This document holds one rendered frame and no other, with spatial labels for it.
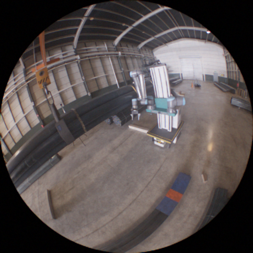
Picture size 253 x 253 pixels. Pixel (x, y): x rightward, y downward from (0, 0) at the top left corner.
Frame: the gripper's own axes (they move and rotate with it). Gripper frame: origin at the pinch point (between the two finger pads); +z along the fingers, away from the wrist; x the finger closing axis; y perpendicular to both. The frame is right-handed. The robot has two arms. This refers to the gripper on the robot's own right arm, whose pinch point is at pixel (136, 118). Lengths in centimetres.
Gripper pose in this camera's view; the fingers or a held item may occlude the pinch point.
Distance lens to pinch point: 144.9
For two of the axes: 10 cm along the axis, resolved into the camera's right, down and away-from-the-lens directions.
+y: 6.9, -1.5, 7.0
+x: -7.2, -0.6, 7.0
